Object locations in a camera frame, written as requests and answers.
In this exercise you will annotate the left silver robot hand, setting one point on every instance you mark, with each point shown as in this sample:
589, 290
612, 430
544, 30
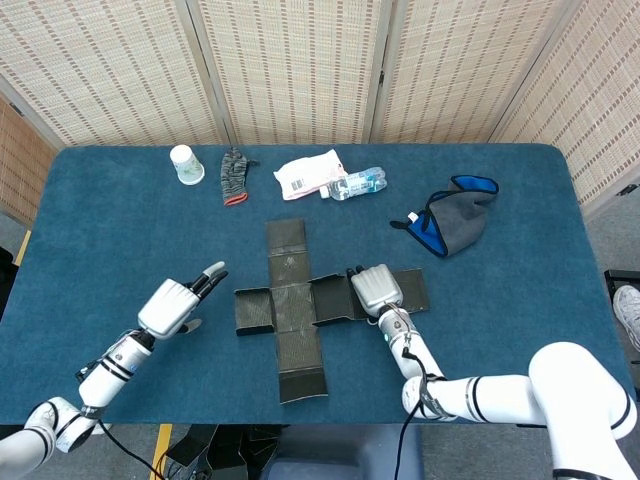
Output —
167, 310

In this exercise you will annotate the white paper cup green print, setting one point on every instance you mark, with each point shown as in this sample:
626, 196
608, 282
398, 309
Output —
186, 167

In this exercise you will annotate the black stand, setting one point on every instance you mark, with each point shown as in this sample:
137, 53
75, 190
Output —
620, 277

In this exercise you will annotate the beige woven folding screen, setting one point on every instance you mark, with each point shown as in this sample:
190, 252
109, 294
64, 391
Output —
300, 70

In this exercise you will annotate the blue carpet floor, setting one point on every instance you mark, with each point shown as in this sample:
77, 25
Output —
500, 325

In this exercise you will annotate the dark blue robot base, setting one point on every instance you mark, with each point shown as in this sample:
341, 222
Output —
340, 455

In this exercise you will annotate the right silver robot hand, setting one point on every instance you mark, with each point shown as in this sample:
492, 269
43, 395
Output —
375, 290

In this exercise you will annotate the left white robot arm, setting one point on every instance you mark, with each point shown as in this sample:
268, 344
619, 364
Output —
107, 375

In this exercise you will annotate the grey blue cloth pouch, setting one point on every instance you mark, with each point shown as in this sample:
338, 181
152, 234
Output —
465, 220

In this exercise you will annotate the brown woven screen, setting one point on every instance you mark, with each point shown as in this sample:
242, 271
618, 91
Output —
20, 165

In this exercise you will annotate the white plastic package pink print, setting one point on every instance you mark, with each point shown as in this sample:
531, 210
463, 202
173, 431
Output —
305, 175

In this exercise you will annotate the grey knit glove orange cuff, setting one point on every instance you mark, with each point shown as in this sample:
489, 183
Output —
233, 175

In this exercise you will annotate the clear plastic water bottle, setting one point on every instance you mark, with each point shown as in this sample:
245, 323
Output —
357, 184

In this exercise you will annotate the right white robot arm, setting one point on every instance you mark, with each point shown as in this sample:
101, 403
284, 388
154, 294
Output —
500, 392

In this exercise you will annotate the white sneaker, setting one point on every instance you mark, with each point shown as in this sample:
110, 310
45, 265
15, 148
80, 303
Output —
629, 310

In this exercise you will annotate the black foldable cardboard box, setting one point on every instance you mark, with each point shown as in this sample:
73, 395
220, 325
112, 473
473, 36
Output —
295, 310

